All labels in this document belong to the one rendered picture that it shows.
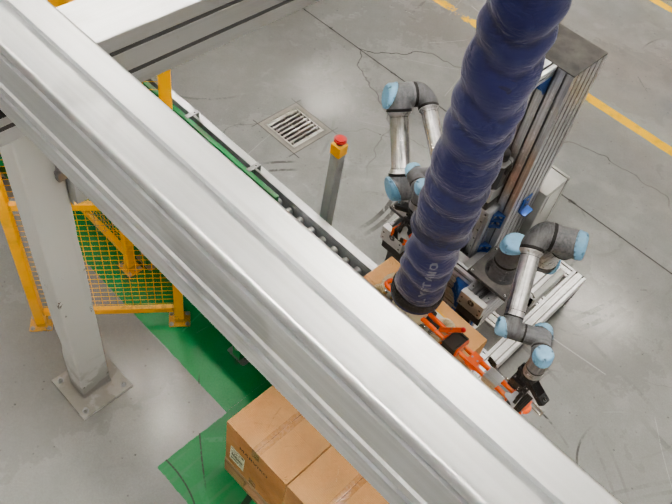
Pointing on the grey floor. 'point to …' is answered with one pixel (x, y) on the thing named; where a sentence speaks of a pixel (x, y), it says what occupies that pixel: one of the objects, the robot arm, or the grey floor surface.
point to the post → (333, 181)
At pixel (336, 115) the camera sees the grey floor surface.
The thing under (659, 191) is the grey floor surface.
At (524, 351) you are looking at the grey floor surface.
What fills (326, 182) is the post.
